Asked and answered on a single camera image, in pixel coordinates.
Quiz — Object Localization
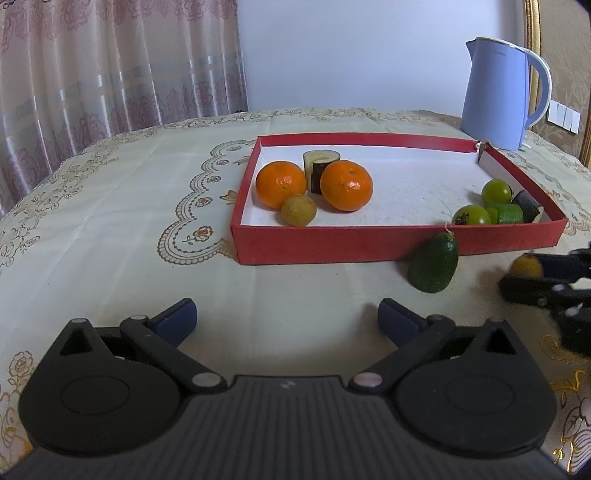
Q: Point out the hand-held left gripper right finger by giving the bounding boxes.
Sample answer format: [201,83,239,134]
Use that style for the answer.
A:
[348,298,533,396]

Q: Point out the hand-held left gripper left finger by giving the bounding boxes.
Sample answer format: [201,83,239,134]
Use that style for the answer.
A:
[54,298,227,396]

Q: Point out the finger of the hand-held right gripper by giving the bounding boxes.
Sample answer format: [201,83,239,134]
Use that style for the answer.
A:
[500,274,591,316]
[530,248,591,283]

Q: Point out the small yellow round fruit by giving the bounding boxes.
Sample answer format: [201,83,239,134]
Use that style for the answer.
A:
[511,255,544,278]
[281,194,318,228]

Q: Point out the dark eggplant piece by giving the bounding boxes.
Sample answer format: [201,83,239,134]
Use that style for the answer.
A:
[512,189,542,223]

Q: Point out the green cucumber piece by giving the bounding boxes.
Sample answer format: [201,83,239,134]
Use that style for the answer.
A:
[486,203,525,225]

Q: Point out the red shallow cardboard box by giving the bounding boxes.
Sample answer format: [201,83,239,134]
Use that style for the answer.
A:
[230,132,570,267]

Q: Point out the orange mandarin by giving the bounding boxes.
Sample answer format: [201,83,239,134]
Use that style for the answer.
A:
[255,160,308,211]
[320,159,374,213]

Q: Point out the dark green oblong fruit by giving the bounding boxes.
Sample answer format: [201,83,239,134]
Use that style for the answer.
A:
[407,232,460,294]

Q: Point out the round green fruit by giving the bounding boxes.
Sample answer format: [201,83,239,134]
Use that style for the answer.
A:
[451,204,493,227]
[481,179,514,206]

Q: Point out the cream floral tablecloth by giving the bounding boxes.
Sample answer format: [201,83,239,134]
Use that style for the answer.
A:
[0,108,591,474]

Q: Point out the light blue electric kettle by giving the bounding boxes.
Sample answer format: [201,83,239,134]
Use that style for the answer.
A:
[459,37,553,152]

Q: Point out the pink floral curtain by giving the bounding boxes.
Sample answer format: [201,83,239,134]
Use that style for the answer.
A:
[0,0,250,219]

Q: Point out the white wall switch panel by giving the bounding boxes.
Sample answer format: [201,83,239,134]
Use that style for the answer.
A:
[547,100,581,135]

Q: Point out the gold trim frame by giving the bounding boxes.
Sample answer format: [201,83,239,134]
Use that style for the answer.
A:
[522,0,591,168]

